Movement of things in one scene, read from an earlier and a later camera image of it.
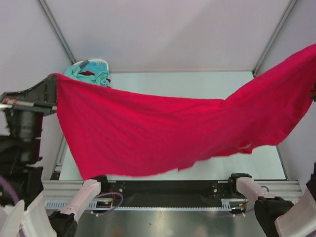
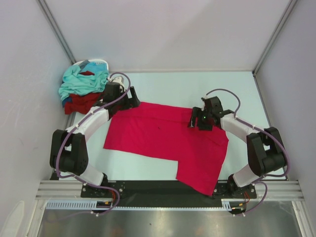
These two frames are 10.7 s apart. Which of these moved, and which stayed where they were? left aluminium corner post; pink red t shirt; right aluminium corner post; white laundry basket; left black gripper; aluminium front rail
Moved: left black gripper; pink red t shirt
Stayed: white laundry basket; aluminium front rail; right aluminium corner post; left aluminium corner post
